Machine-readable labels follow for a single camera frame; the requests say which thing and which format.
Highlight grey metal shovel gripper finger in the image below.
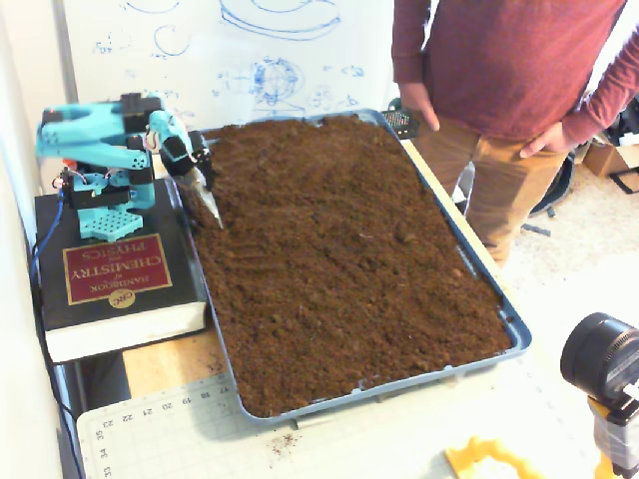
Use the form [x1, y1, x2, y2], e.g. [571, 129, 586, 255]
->
[174, 168, 225, 232]

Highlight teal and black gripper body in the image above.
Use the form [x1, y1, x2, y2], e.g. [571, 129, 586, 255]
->
[159, 130, 219, 192]

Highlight brown soil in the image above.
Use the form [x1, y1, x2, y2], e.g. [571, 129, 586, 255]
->
[177, 115, 514, 419]

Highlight person's right forearm red sleeve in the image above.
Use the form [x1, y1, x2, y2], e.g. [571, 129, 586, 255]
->
[391, 0, 431, 85]

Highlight person's left forearm red sleeve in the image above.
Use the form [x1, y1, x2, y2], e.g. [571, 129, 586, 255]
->
[561, 29, 639, 150]

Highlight person's right hand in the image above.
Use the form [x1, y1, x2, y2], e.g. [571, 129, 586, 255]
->
[398, 81, 441, 133]

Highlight person's left hand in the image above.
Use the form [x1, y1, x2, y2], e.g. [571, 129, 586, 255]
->
[518, 122, 575, 160]

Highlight whiteboard with blue drawings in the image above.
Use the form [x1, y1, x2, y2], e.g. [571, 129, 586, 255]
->
[53, 0, 403, 151]

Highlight black chemistry physics handbook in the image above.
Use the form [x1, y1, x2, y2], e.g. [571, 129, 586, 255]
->
[33, 178, 210, 364]

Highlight black perforated basket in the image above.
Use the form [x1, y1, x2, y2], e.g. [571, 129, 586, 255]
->
[381, 97, 420, 140]

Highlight pale green cutting mat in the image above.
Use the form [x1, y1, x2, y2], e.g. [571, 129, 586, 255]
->
[75, 348, 600, 479]

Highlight person in red sweater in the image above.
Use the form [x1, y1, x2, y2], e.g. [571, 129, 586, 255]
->
[391, 0, 639, 268]

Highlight blue plastic tray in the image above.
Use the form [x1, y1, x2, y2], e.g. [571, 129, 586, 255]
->
[167, 108, 533, 426]

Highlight black office chair base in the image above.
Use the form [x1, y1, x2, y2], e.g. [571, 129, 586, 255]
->
[521, 154, 578, 237]

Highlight yellow plastic part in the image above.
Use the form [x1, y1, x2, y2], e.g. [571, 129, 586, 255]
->
[443, 434, 548, 479]

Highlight cardboard box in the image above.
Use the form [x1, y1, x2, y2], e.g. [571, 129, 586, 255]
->
[582, 139, 639, 179]

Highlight black bag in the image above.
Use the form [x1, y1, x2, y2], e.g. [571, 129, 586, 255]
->
[606, 97, 639, 147]

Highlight blue cable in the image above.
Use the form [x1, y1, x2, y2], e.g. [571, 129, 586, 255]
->
[29, 192, 66, 290]

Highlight black cable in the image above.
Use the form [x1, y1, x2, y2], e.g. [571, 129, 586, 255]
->
[29, 243, 84, 479]

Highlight black camera lens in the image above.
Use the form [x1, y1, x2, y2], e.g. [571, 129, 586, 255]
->
[559, 311, 639, 400]

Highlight yellow and grey camera stand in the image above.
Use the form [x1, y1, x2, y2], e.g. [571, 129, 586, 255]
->
[587, 393, 639, 479]

